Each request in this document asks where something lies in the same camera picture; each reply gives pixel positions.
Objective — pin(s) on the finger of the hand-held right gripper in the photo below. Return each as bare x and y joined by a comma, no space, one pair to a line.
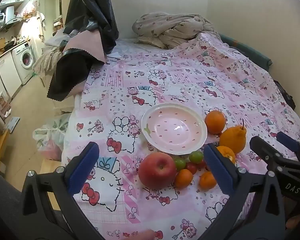
290,142
263,152

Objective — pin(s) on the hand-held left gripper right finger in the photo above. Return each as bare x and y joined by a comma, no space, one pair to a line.
220,170

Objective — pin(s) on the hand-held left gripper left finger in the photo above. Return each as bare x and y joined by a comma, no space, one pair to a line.
86,170

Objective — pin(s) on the small mandarin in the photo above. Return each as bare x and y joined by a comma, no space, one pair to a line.
183,179
207,180

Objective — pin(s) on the medium mandarin with stem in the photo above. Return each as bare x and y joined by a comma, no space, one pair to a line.
227,153

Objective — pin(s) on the red cherry tomato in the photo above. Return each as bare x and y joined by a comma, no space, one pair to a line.
191,167
201,164

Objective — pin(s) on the green grape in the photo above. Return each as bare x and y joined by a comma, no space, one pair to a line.
195,156
180,163

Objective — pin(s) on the bumpy pear-shaped orange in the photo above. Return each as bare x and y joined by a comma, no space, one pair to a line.
233,140

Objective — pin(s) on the large round orange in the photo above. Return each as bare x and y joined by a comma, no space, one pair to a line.
215,122

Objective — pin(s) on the pink speckled bowl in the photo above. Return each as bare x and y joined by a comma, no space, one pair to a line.
172,127

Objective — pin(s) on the red apple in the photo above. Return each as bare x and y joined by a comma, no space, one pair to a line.
156,170

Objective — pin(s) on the translucent plastic bag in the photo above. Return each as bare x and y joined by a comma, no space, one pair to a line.
50,140

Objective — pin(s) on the grey booklet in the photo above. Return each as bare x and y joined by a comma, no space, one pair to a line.
13,123

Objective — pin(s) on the dark grey cloth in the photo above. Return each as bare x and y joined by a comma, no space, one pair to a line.
5,205

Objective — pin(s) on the yellow wooden furniture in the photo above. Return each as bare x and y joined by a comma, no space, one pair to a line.
0,145

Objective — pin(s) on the pink cartoon printed blanket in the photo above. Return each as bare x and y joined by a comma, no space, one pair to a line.
190,80

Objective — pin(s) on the pink and black zigzag-edged cloth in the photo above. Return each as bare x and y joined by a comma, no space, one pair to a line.
72,62

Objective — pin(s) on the beige knitted cloth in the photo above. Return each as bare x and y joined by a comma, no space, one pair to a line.
47,60

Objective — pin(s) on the white washing machine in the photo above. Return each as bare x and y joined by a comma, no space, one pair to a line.
25,57

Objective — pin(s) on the white kitchen cabinets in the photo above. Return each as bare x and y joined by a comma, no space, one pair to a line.
0,75

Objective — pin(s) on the beige crumpled blanket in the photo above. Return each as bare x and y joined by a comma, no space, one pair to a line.
172,28

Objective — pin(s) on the black plastic bag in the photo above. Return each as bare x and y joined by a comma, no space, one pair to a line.
92,12

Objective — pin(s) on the hanging floral clothes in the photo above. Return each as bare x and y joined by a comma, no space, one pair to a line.
31,12

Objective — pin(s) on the range hood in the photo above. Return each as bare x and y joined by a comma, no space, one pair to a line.
5,17

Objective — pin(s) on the green bed frame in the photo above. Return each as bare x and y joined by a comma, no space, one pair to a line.
247,50

